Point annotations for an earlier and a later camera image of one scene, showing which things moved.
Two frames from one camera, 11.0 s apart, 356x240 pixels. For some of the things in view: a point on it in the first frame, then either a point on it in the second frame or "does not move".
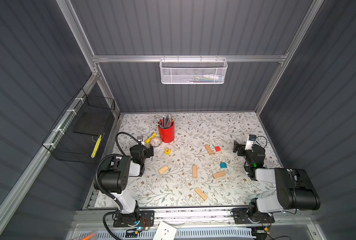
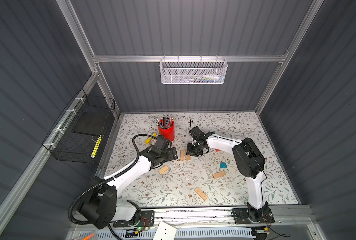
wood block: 219,174 does not move
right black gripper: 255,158 to 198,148
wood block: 163,170 does not move
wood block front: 201,193 does not move
